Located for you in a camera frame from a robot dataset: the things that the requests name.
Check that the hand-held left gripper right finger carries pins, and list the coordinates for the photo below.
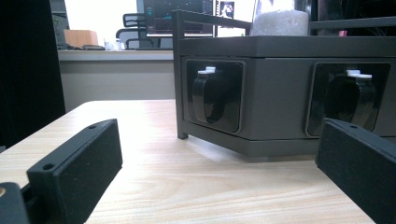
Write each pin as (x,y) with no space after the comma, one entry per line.
(361,161)

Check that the black office chair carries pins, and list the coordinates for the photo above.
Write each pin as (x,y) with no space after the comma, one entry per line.
(140,32)

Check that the dark grey corner rack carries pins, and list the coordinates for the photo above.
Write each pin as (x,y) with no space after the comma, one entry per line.
(280,77)

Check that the computer monitor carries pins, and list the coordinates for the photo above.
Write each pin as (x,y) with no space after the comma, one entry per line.
(179,17)

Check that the brown cardboard box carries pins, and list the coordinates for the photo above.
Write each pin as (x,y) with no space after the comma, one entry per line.
(81,38)

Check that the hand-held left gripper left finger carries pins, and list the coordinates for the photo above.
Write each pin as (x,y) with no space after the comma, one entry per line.
(77,168)

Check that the white cup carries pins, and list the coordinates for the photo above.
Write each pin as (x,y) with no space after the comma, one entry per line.
(280,23)

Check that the black rack hook white tab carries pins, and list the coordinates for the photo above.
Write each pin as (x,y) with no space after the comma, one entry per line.
(351,99)
(207,96)

